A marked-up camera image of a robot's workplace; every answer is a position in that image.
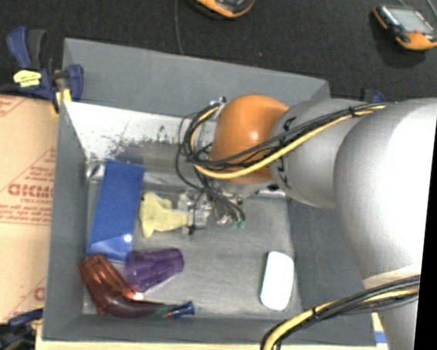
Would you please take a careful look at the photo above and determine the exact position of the pale yellow rubber toy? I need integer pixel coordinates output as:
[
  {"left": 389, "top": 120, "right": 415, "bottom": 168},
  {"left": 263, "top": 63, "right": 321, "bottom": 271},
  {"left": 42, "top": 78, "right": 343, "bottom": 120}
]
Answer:
[{"left": 135, "top": 189, "right": 195, "bottom": 243}]

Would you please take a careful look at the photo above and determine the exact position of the grey metal bin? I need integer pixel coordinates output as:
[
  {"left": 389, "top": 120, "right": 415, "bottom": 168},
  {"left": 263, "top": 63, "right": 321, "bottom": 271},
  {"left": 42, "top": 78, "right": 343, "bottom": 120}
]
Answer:
[{"left": 32, "top": 37, "right": 405, "bottom": 350}]

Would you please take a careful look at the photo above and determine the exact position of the clear purple plastic cup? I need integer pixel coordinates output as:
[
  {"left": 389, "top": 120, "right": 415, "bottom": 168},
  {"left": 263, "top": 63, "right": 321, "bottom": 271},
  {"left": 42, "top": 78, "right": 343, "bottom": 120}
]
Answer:
[{"left": 122, "top": 243, "right": 188, "bottom": 297}]

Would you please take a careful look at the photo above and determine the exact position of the white oval computer mouse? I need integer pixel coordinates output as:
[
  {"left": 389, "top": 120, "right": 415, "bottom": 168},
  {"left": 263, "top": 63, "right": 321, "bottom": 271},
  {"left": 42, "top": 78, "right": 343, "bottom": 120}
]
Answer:
[{"left": 257, "top": 249, "right": 298, "bottom": 313}]

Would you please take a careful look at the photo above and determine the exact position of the blue flat block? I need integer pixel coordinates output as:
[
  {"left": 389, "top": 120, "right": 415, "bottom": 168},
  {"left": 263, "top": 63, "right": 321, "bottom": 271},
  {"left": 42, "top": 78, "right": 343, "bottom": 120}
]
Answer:
[{"left": 86, "top": 158, "right": 147, "bottom": 264}]

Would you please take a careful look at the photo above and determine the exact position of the small blue-tipped tool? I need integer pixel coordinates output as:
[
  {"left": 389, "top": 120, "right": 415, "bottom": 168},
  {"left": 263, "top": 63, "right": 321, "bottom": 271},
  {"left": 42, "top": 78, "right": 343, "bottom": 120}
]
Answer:
[{"left": 156, "top": 297, "right": 197, "bottom": 322}]

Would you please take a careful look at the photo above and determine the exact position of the clear red-brown bent plastic piece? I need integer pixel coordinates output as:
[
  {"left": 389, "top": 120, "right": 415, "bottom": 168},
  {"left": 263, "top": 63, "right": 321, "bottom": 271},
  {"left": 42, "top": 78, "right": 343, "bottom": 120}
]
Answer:
[{"left": 73, "top": 251, "right": 171, "bottom": 323}]

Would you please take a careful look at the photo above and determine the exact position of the brown cardboard board red print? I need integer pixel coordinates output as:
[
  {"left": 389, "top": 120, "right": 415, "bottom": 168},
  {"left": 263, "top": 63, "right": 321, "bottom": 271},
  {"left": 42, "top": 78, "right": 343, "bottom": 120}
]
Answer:
[{"left": 0, "top": 93, "right": 66, "bottom": 332}]

